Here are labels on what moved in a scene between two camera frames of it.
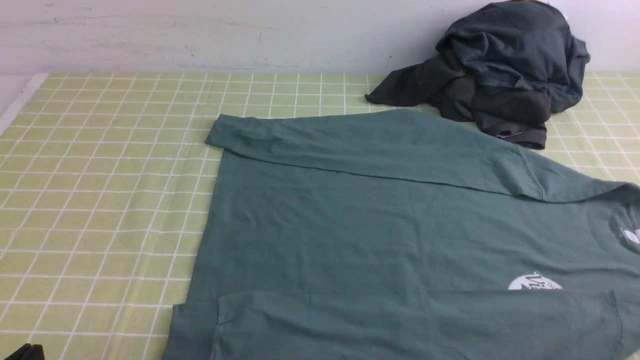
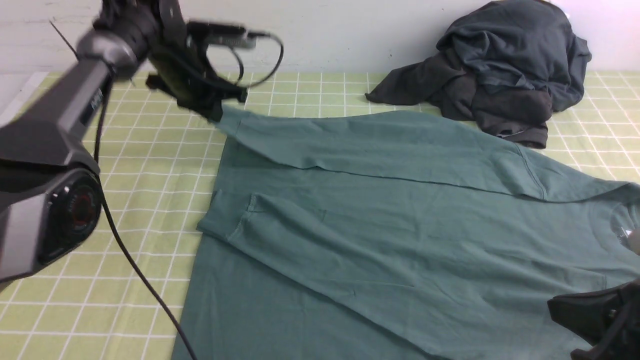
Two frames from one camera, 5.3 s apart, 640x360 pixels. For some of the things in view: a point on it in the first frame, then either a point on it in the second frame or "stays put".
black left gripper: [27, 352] to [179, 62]
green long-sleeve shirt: [397, 234] stays put
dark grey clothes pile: [506, 69] stays put
